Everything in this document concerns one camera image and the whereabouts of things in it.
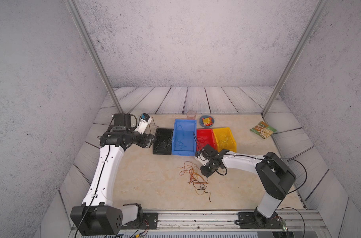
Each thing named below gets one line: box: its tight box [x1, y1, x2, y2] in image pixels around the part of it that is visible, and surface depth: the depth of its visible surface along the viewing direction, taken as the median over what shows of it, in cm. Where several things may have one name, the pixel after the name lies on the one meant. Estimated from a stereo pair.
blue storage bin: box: [171, 119, 197, 157], surface depth 105 cm
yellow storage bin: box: [212, 127, 237, 153], surface depth 104 cm
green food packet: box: [249, 120, 278, 140], surface depth 111 cm
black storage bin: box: [152, 127, 175, 156], surface depth 100 cm
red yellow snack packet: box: [201, 117, 214, 126], surface depth 115 cm
